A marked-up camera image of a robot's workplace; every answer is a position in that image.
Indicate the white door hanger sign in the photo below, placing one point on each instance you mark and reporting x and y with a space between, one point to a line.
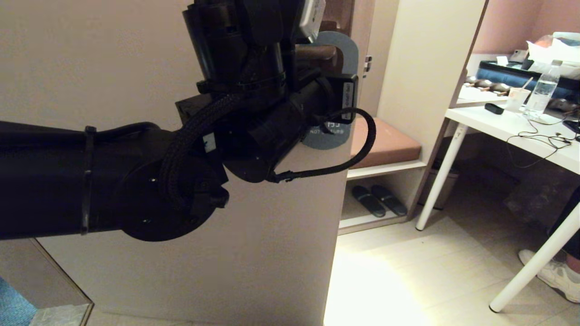
349 54

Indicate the terracotta seat cushion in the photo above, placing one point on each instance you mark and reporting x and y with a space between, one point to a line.
394 145

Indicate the clear plastic water bottle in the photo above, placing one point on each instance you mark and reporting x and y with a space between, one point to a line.
541 93

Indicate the person leg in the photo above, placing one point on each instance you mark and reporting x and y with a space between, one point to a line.
572 240

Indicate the white round table leg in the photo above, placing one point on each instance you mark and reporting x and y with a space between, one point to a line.
534 267
442 176

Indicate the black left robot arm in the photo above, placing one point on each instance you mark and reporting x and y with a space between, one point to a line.
90 181

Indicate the white paper sheet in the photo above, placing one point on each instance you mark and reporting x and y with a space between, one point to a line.
476 96

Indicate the dark grey slipper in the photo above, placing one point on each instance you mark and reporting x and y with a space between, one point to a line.
368 202
389 200

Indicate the white paper cup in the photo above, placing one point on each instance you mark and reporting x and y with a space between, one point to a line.
516 99

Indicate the dark blue case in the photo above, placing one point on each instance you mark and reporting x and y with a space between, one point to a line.
507 77

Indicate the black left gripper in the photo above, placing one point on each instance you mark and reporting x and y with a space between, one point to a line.
326 97

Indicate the beige trash bin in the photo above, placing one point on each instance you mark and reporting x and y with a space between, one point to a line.
442 190

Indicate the white plastic bag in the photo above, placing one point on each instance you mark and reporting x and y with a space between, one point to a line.
555 54

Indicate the beige door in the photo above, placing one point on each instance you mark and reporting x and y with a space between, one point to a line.
113 59

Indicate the cream shelf cabinet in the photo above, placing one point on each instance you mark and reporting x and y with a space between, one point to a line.
430 68

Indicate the small black case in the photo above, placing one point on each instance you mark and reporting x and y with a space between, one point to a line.
494 109

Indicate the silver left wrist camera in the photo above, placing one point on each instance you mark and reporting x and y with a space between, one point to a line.
312 18

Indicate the white sneaker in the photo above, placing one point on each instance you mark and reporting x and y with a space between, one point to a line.
555 276

